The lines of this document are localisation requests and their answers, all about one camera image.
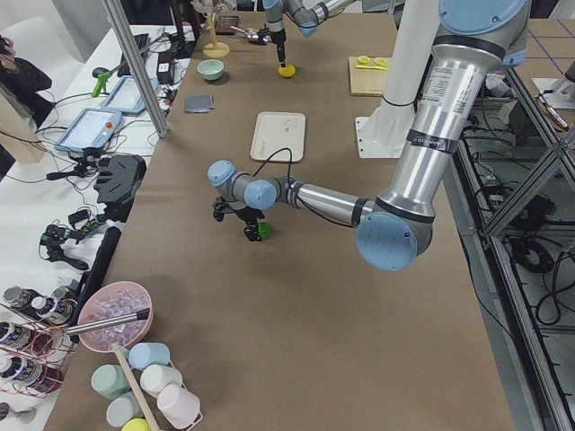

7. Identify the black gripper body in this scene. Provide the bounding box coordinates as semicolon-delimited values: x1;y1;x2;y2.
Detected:
270;30;287;54
234;206;265;230

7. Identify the green lime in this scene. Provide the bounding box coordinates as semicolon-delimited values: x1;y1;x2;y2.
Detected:
260;222;273;240

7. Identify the yellow lemon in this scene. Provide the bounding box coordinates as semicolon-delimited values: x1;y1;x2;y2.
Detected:
278;64;296;78

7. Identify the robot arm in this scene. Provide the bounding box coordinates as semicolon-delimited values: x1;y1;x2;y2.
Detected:
262;0;353;66
208;1;531;271

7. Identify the white rabbit tray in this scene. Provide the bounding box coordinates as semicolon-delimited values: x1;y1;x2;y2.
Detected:
250;111;306;163

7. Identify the metal scoop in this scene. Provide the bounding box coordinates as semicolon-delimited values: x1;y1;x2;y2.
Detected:
231;26;272;45

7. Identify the wooden mug tree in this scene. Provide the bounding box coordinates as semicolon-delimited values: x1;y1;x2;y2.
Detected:
203;13;230;58

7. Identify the green bowl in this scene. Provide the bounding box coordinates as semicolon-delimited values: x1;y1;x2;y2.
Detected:
197;59;225;82

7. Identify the yellow plastic knife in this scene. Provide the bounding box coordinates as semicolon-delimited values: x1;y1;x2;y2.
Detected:
354;64;389;71

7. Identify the wooden cutting board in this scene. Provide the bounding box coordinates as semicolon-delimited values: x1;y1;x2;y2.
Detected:
348;56;391;97

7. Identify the grey folded cloth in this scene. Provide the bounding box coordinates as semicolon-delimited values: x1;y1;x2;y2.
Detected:
184;94;214;113

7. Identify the pink bowl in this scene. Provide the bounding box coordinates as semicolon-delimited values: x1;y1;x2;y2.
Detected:
77;281;154;353

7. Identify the teach pendant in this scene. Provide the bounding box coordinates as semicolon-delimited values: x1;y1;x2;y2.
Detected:
54;108;122;154
102;75;146;116

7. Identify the pale blue cup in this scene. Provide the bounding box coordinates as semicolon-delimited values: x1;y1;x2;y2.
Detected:
128;342;171;371

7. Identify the pink cup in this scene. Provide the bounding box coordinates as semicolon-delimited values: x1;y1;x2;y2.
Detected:
156;383;203;429

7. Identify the white cup rack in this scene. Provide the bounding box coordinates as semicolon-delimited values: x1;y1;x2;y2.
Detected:
112;342;203;430

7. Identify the pale green cup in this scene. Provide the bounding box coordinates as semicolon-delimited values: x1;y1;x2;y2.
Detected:
91;365;131;400

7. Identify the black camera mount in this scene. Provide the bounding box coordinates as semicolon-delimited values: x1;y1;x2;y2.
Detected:
212;197;245;223

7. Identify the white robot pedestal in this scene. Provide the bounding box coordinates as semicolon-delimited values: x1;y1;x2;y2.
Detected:
356;0;439;159

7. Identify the aluminium frame post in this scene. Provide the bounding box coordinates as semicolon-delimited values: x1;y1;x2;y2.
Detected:
102;0;168;138

